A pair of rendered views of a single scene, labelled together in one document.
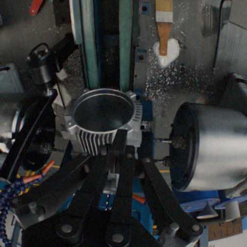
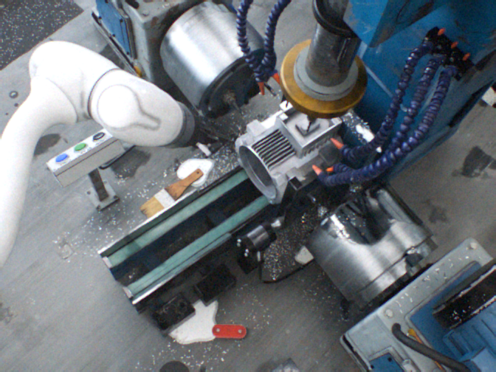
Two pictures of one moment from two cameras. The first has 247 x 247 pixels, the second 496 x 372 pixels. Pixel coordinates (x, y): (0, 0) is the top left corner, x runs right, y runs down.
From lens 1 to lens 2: 1.21 m
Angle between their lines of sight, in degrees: 35
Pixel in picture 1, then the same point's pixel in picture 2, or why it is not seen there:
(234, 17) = (119, 150)
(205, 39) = (151, 150)
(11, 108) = (315, 250)
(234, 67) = not seen: hidden behind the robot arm
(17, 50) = (313, 339)
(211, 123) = (190, 93)
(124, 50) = (210, 196)
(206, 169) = (212, 66)
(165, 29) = (175, 189)
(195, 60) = not seen: hidden behind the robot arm
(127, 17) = (182, 212)
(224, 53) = not seen: hidden behind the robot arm
